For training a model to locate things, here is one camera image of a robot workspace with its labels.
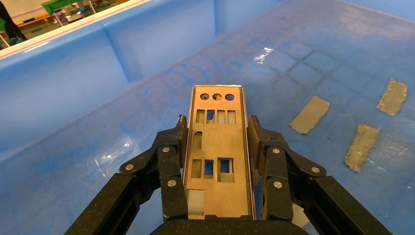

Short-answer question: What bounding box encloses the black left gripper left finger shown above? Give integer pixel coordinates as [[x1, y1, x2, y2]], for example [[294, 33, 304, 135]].
[[65, 114, 189, 235]]

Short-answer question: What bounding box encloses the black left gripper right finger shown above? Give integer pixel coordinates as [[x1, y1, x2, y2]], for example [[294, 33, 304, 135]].
[[247, 114, 393, 235]]

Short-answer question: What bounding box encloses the metal io shield plate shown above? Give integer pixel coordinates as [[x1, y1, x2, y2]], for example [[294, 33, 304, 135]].
[[182, 85, 257, 221]]

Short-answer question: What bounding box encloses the blue plastic tray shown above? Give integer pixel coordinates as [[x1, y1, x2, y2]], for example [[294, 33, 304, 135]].
[[0, 0, 415, 235]]

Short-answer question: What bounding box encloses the grey tape patch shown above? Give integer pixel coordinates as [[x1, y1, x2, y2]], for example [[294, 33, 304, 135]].
[[344, 123, 381, 173], [376, 78, 409, 118], [292, 202, 310, 229], [289, 94, 331, 135]]

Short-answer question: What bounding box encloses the green background workbench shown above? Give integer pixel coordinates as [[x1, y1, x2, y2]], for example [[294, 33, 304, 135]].
[[41, 0, 82, 15]]

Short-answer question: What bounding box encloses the dark-clothed person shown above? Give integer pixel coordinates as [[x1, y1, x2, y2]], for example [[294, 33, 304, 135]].
[[0, 1, 27, 46]]

